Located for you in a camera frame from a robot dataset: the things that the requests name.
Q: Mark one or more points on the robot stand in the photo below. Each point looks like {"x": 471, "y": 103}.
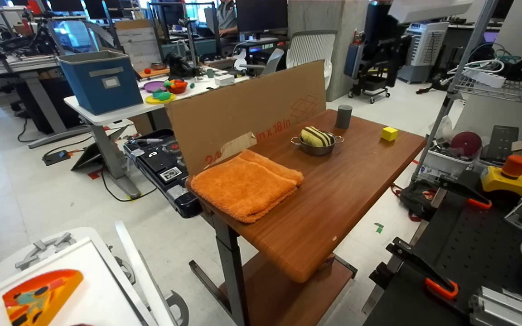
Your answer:
{"x": 460, "y": 253}

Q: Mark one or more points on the blue storage bin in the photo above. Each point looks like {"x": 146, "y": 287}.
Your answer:
{"x": 100, "y": 83}

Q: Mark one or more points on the purple plate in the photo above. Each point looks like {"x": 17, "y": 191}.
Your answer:
{"x": 153, "y": 86}

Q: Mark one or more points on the white small box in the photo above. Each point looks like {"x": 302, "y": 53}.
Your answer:
{"x": 224, "y": 79}

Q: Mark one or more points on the yellow emergency stop button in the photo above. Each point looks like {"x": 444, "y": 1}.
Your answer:
{"x": 508, "y": 179}

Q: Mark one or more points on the yellow striped plush object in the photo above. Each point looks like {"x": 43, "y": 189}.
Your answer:
{"x": 316, "y": 136}

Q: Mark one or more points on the white mesh office chair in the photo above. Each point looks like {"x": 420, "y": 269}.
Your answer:
{"x": 311, "y": 50}

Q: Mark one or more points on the green toy vegetable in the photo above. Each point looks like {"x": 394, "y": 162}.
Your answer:
{"x": 163, "y": 95}

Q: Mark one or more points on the black power brick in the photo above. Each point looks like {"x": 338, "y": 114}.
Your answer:
{"x": 56, "y": 157}

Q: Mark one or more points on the grey cylinder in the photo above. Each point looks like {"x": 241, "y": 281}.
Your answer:
{"x": 343, "y": 117}

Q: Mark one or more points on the white power strip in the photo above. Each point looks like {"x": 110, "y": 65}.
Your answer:
{"x": 485, "y": 78}

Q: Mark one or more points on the white cart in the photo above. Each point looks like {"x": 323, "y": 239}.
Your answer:
{"x": 84, "y": 280}

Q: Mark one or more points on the aluminium extrusion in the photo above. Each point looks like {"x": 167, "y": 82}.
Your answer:
{"x": 505, "y": 308}

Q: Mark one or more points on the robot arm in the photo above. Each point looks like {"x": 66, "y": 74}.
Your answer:
{"x": 428, "y": 9}

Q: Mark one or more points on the black flat panel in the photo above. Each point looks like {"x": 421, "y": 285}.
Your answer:
{"x": 503, "y": 142}

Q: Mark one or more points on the yellow block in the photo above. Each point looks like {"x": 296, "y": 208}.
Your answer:
{"x": 389, "y": 134}

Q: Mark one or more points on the person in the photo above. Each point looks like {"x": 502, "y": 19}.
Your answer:
{"x": 227, "y": 18}

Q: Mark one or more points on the cardboard sheet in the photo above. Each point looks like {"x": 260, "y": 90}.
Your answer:
{"x": 247, "y": 108}

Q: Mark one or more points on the black hard case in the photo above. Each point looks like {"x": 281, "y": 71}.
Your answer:
{"x": 163, "y": 167}

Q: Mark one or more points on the orange towel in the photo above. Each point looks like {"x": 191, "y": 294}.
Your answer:
{"x": 245, "y": 185}

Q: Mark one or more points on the silver bowl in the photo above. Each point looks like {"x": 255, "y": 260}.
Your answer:
{"x": 315, "y": 149}

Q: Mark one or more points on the yellow plate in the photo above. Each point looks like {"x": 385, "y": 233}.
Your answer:
{"x": 154, "y": 100}

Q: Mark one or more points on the red bowl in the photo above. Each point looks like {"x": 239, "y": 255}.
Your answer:
{"x": 178, "y": 87}

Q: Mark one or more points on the white table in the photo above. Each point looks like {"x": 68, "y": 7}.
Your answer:
{"x": 107, "y": 115}

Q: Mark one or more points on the orange painted panel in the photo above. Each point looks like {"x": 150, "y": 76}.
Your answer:
{"x": 39, "y": 296}

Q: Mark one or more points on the white air cooler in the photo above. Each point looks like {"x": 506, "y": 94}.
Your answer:
{"x": 424, "y": 50}

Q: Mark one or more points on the black monitor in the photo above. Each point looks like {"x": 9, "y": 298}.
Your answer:
{"x": 261, "y": 16}

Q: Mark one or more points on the black wheeled machine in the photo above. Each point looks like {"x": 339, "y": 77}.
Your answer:
{"x": 376, "y": 50}

